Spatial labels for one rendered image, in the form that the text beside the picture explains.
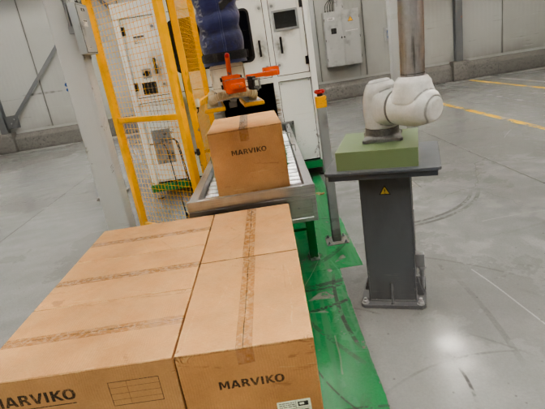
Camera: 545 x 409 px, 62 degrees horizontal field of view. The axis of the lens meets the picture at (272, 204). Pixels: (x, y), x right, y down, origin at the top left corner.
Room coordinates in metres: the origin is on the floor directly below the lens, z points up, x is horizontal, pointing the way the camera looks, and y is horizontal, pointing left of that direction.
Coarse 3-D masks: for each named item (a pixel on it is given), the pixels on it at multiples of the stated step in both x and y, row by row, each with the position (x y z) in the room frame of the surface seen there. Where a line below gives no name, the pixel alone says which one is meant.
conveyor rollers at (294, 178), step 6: (288, 150) 3.62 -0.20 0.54; (288, 156) 3.36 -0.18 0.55; (288, 162) 3.18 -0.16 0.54; (294, 162) 3.17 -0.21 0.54; (288, 168) 3.00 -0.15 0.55; (294, 168) 2.99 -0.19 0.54; (294, 174) 2.81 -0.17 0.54; (294, 180) 2.66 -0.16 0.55; (300, 180) 2.64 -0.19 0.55; (210, 186) 2.84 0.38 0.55; (216, 186) 2.83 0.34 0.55; (210, 192) 2.73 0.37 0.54; (216, 192) 2.67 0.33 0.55
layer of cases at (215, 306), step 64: (128, 256) 1.87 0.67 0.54; (192, 256) 1.76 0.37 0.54; (256, 256) 1.66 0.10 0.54; (64, 320) 1.39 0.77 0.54; (128, 320) 1.32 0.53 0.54; (192, 320) 1.26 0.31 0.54; (256, 320) 1.20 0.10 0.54; (0, 384) 1.09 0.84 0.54; (64, 384) 1.09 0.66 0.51; (128, 384) 1.08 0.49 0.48; (192, 384) 1.08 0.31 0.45; (256, 384) 1.07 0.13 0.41
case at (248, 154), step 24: (216, 120) 2.94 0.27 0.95; (240, 120) 2.74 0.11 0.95; (264, 120) 2.57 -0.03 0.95; (216, 144) 2.40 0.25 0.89; (240, 144) 2.40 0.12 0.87; (264, 144) 2.40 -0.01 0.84; (216, 168) 2.40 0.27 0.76; (240, 168) 2.40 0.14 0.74; (264, 168) 2.40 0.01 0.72; (240, 192) 2.40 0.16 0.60
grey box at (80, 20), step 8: (72, 8) 3.02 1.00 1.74; (80, 8) 3.09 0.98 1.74; (72, 16) 3.02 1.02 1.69; (80, 16) 3.05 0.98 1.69; (88, 16) 3.20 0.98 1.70; (72, 24) 3.02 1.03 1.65; (80, 24) 3.03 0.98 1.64; (88, 24) 3.16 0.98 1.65; (80, 32) 3.01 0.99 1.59; (88, 32) 3.12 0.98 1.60; (80, 40) 3.02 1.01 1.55; (88, 40) 3.08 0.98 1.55; (80, 48) 3.02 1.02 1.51; (88, 48) 3.04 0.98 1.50; (96, 48) 3.18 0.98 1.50
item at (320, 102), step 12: (324, 96) 2.87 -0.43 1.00; (324, 108) 2.88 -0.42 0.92; (324, 120) 2.88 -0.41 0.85; (324, 132) 2.88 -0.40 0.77; (324, 144) 2.88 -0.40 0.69; (324, 156) 2.88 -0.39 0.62; (324, 168) 2.88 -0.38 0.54; (336, 192) 2.88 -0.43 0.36; (336, 204) 2.88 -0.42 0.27; (336, 216) 2.88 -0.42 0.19; (336, 228) 2.88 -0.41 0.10; (336, 240) 2.88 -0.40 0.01
